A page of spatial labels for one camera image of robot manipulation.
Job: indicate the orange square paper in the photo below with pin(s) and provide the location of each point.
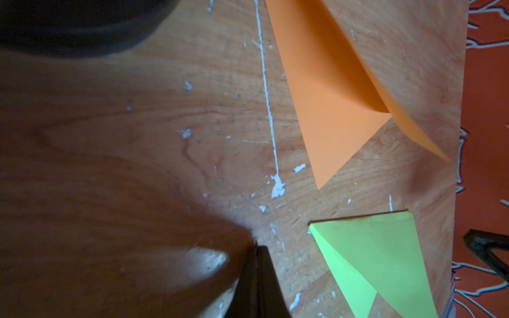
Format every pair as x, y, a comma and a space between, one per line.
339, 102

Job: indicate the green square paper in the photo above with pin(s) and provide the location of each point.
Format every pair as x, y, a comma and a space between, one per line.
377, 255

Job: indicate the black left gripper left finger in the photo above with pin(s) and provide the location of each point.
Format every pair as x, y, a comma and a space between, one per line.
245, 299

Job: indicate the black round tape disc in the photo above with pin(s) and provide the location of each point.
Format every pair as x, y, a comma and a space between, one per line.
79, 29

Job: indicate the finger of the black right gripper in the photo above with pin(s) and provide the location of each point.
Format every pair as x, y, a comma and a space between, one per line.
482, 244

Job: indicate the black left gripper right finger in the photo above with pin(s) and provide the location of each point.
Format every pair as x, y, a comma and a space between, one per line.
271, 302

